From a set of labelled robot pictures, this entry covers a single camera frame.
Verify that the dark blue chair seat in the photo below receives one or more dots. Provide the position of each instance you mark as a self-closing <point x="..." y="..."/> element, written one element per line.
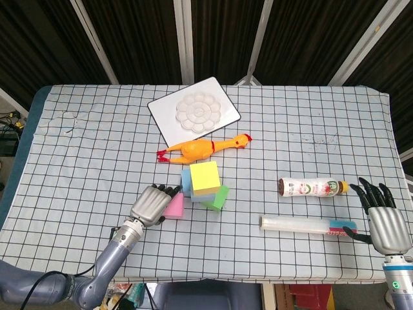
<point x="206" y="295"/>

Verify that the white board with black rim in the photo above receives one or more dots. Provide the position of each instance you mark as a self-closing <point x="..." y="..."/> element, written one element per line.
<point x="161" y="113"/>

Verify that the green foam cube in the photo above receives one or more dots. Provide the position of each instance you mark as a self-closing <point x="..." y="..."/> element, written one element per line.
<point x="217" y="198"/>

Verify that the blue foam cube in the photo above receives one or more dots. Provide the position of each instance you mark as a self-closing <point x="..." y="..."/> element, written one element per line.
<point x="185" y="179"/>
<point x="201" y="197"/>

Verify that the white metal frame beam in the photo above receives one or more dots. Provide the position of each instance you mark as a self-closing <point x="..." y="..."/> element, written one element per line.
<point x="184" y="42"/>
<point x="93" y="42"/>
<point x="364" y="45"/>
<point x="256" y="48"/>

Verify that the blue checkered tablecloth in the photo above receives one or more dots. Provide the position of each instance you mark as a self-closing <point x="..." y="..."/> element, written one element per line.
<point x="290" y="258"/>

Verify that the red box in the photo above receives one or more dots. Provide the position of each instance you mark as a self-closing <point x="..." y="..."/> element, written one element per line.
<point x="311" y="297"/>

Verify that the colourful snack packets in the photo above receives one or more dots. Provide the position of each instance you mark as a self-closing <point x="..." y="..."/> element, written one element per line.
<point x="132" y="295"/>

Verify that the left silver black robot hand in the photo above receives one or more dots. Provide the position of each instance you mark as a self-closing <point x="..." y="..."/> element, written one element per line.
<point x="150" y="205"/>

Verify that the white drink bottle yellow cap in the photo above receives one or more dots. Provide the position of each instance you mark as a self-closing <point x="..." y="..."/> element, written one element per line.
<point x="306" y="187"/>

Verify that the yellow foam cube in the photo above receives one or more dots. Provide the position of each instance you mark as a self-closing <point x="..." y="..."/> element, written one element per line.
<point x="205" y="177"/>

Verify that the pink foam cube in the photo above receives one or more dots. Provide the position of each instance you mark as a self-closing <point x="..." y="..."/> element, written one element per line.
<point x="175" y="208"/>

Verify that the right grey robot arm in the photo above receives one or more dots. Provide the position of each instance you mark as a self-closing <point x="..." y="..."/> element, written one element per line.
<point x="400" y="284"/>

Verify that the white flower paint palette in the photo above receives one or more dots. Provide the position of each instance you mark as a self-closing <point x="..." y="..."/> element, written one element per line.
<point x="200" y="111"/>

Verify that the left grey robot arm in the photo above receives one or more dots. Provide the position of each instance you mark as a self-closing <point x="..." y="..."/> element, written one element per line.
<point x="109" y="258"/>

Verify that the yellow rubber chicken toy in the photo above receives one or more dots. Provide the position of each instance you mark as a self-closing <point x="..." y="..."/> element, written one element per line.
<point x="193" y="150"/>

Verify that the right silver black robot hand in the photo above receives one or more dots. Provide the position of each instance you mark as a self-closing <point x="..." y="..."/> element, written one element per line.
<point x="390" y="229"/>

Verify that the clear cling film roll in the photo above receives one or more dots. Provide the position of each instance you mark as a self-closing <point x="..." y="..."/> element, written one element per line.
<point x="290" y="223"/>

